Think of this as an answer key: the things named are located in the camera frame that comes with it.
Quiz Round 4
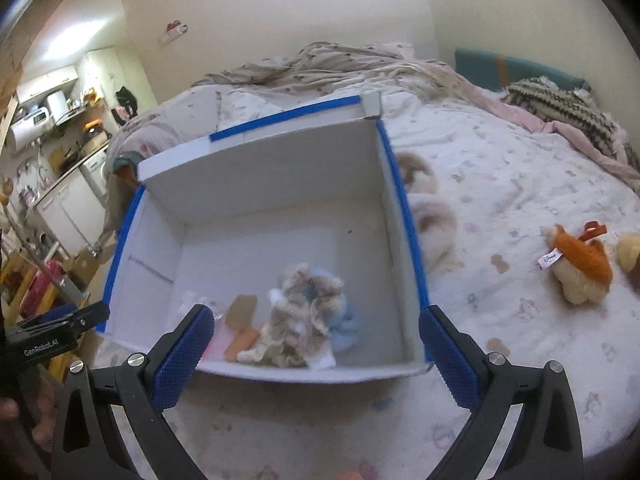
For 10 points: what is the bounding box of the white kitchen base cabinet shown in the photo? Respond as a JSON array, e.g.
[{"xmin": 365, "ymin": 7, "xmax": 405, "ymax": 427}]
[{"xmin": 32, "ymin": 147, "xmax": 118, "ymax": 256}]

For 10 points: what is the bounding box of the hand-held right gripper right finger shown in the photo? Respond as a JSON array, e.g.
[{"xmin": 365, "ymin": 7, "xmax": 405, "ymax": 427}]
[{"xmin": 417, "ymin": 305, "xmax": 586, "ymax": 480}]

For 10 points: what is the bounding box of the white kitchen appliance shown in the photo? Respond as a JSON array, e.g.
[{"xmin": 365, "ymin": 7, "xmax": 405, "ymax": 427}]
[{"xmin": 10, "ymin": 105, "xmax": 53, "ymax": 153}]

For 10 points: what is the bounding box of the wall hook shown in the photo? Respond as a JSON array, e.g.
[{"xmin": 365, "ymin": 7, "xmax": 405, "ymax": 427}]
[{"xmin": 159, "ymin": 20, "xmax": 190, "ymax": 43}]

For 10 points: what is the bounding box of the beige crochet soft toy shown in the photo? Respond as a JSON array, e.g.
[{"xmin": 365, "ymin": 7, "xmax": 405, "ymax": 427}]
[{"xmin": 236, "ymin": 305, "xmax": 337, "ymax": 370}]

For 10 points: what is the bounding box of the cream fluffy scrunchie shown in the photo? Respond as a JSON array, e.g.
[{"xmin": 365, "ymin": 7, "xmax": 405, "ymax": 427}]
[{"xmin": 277, "ymin": 266, "xmax": 347, "ymax": 311}]

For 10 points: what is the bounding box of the white cardboard box blue tape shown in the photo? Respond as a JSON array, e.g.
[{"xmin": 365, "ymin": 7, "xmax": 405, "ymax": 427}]
[{"xmin": 97, "ymin": 94, "xmax": 436, "ymax": 385}]

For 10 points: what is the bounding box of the person's left hand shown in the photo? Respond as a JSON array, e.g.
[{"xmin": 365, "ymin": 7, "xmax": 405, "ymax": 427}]
[{"xmin": 0, "ymin": 382, "xmax": 57, "ymax": 443}]

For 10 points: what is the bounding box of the yellow plush toy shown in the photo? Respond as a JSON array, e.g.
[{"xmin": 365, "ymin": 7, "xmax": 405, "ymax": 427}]
[{"xmin": 616, "ymin": 232, "xmax": 640, "ymax": 293}]

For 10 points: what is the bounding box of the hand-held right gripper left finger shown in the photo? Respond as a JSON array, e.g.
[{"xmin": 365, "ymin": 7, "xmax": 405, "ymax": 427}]
[{"xmin": 50, "ymin": 304, "xmax": 216, "ymax": 480}]

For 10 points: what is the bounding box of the crumpled printed duvet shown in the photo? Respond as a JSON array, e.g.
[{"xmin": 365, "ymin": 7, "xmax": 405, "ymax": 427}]
[{"xmin": 190, "ymin": 41, "xmax": 640, "ymax": 183}]

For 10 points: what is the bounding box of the striped knitted cushion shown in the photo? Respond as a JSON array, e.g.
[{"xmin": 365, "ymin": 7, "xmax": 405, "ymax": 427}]
[{"xmin": 502, "ymin": 76, "xmax": 633, "ymax": 161}]

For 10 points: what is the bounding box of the teal pillow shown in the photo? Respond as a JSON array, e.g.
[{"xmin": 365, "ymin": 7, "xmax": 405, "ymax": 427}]
[{"xmin": 454, "ymin": 47, "xmax": 586, "ymax": 93}]

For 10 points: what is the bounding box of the orange brown chipmunk plush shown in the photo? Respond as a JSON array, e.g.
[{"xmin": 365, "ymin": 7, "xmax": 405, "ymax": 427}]
[{"xmin": 541, "ymin": 220, "xmax": 615, "ymax": 306}]

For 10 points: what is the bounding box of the black hanging bag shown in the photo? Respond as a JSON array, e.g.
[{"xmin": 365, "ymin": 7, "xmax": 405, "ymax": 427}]
[{"xmin": 112, "ymin": 86, "xmax": 137, "ymax": 123}]

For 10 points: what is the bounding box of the white wall cabinet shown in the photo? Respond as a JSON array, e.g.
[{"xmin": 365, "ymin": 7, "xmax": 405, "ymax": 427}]
[{"xmin": 17, "ymin": 47, "xmax": 151, "ymax": 106}]

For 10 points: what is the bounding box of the clear plastic packet orange label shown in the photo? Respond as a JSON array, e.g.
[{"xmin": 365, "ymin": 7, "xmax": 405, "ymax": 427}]
[{"xmin": 170, "ymin": 290, "xmax": 261, "ymax": 363}]

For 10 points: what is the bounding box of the brown cardboard box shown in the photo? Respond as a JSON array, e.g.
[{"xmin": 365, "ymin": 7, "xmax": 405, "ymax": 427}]
[{"xmin": 70, "ymin": 250, "xmax": 101, "ymax": 281}]

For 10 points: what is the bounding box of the red box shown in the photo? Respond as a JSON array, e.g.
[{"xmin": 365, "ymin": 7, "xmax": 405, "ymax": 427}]
[{"xmin": 17, "ymin": 260, "xmax": 63, "ymax": 318}]

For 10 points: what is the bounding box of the printed white bed sheet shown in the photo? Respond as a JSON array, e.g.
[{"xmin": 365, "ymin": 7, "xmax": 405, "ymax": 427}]
[{"xmin": 95, "ymin": 85, "xmax": 640, "ymax": 480}]

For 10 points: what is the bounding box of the light blue fluffy scrunchie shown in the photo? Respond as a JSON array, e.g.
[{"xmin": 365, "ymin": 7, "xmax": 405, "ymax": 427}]
[{"xmin": 310, "ymin": 267, "xmax": 361, "ymax": 353}]

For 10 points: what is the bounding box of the cream brown plush toy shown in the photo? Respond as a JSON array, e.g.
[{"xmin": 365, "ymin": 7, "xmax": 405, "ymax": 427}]
[{"xmin": 397, "ymin": 152, "xmax": 460, "ymax": 271}]

